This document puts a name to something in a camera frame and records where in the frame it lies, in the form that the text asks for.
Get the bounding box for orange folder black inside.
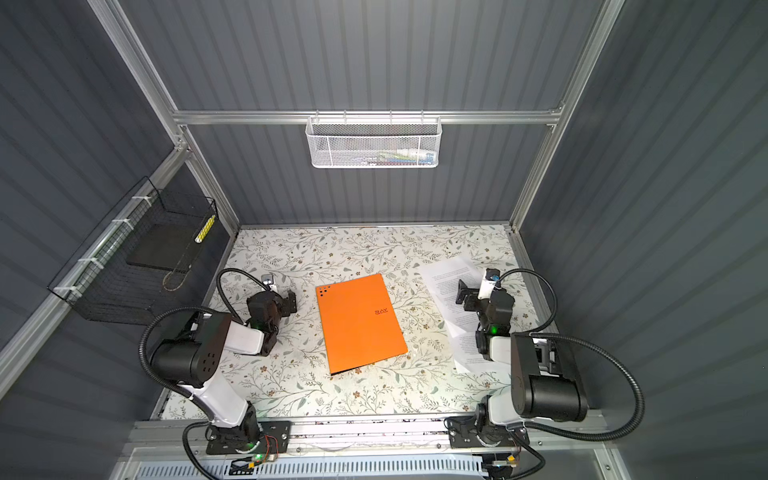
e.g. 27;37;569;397
316;274;408;375

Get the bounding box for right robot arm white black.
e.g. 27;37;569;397
455;271;588;446

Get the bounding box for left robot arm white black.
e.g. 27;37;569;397
138;290;297;454

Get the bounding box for floral table mat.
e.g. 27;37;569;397
210;225;545;418

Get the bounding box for yellow marker pen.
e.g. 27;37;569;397
194;214;217;244

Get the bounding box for black pad in basket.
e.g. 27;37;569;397
126;224;202;273

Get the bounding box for pens in white basket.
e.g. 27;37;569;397
356;148;438;166

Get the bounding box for white vented cover strip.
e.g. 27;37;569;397
131;454;488;480

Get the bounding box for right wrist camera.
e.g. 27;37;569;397
478;268;501;300

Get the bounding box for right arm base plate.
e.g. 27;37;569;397
443;415;529;449

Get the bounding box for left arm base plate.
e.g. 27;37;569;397
205;421;292;455

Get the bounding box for black wire mesh basket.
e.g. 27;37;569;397
48;179;218;325

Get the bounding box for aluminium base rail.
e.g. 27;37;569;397
118;410;618;463

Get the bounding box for white wire mesh basket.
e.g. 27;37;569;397
305;116;443;169

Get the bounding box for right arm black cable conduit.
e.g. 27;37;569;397
500;267;646;443

